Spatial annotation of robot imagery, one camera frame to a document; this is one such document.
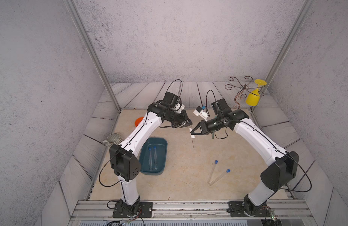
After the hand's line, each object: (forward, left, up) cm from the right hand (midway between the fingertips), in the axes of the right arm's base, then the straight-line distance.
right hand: (193, 133), depth 72 cm
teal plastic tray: (0, +24, -25) cm, 35 cm away
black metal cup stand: (+32, -34, +2) cm, 47 cm away
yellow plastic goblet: (+33, -43, -6) cm, 54 cm away
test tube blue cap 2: (-6, +25, -26) cm, 37 cm away
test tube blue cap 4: (-3, -16, -28) cm, 33 cm away
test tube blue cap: (-6, +22, -27) cm, 35 cm away
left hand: (+6, -1, 0) cm, 6 cm away
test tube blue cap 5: (-12, -17, -28) cm, 35 cm away
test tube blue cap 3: (+11, -2, -27) cm, 29 cm away
